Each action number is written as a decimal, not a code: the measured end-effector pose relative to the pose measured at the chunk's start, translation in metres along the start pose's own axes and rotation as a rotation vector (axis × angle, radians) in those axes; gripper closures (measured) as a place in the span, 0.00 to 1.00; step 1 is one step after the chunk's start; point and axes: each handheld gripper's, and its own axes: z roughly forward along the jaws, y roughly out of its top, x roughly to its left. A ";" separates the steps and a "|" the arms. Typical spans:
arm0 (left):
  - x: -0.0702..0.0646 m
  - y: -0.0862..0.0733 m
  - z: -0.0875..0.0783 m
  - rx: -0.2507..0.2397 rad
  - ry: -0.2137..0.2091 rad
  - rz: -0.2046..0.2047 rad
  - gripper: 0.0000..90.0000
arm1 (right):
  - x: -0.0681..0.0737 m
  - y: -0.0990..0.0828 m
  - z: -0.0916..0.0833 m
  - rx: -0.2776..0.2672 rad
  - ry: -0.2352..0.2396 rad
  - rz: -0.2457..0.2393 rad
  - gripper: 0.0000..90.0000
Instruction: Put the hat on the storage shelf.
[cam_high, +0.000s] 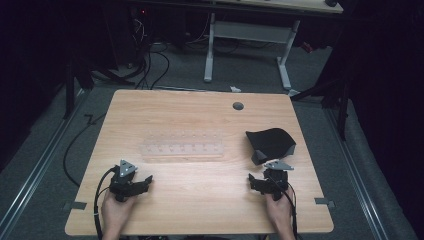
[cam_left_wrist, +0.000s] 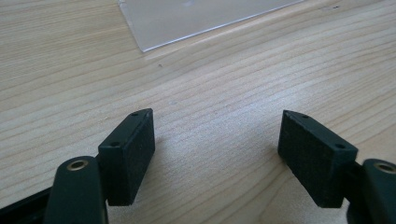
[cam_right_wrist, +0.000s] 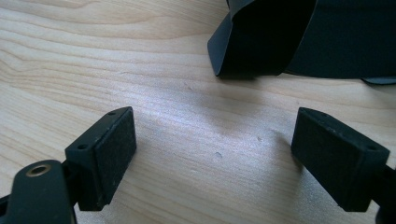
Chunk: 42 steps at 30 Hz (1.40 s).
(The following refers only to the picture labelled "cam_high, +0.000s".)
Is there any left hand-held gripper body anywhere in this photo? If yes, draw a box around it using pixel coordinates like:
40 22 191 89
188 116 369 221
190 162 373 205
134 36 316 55
108 159 145 203

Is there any person's left hand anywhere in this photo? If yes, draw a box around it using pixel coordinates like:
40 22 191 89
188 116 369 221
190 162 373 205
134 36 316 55
101 190 138 232

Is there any black metal stand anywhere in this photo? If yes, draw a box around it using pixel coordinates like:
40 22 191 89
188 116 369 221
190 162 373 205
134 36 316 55
289 74 352 142
62 54 96 120

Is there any person's right hand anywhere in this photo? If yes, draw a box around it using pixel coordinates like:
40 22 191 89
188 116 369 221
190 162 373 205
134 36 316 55
265 187 296 232

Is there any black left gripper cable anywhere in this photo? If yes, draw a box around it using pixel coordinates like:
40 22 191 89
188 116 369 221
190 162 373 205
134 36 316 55
93 165 120 240

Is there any clear acrylic rack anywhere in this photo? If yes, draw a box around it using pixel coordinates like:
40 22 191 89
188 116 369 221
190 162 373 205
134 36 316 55
139 131 225 158

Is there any white metal desk frame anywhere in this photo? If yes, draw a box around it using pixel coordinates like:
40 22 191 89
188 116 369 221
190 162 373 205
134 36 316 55
203 12 302 92

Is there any grey tape strip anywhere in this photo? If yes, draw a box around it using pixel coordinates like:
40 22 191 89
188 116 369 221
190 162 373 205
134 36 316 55
62 200 88 211
313 197 336 210

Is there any black floor cable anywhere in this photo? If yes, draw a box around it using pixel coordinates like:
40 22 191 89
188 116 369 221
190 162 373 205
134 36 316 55
62 113 108 188

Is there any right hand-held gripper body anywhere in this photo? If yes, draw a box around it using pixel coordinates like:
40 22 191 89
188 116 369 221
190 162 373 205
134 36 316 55
258 159 296 202

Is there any bundle of black cables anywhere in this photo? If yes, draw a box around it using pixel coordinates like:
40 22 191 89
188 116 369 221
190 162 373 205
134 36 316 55
89 18 214 91

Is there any dark computer tower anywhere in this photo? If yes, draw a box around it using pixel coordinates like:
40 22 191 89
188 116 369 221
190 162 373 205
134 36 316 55
128 6 158 68

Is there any metal floor rail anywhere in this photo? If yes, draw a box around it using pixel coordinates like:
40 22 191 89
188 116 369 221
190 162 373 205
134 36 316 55
324 108 390 240
0 88 90 238

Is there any black curved tray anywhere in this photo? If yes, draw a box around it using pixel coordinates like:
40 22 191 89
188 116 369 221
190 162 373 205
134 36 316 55
245 127 297 166

